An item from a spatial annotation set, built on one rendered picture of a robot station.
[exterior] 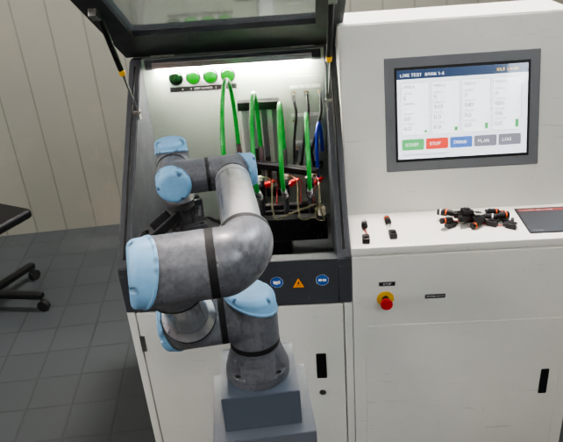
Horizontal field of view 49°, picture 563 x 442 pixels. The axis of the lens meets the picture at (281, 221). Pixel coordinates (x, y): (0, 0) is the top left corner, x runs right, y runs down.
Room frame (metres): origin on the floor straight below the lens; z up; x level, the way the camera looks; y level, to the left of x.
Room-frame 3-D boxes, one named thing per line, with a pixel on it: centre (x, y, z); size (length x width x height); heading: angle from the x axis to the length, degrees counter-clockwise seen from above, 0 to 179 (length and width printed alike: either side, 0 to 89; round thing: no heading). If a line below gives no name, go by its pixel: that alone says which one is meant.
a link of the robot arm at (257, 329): (1.17, 0.09, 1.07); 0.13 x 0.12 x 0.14; 97
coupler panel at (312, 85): (2.10, -0.12, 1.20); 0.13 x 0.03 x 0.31; 87
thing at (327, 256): (1.61, 0.15, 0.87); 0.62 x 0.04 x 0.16; 87
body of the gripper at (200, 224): (1.36, 0.23, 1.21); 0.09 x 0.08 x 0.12; 113
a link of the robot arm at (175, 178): (1.26, 0.21, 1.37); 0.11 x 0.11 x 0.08; 7
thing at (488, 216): (1.66, -0.59, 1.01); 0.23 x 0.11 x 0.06; 87
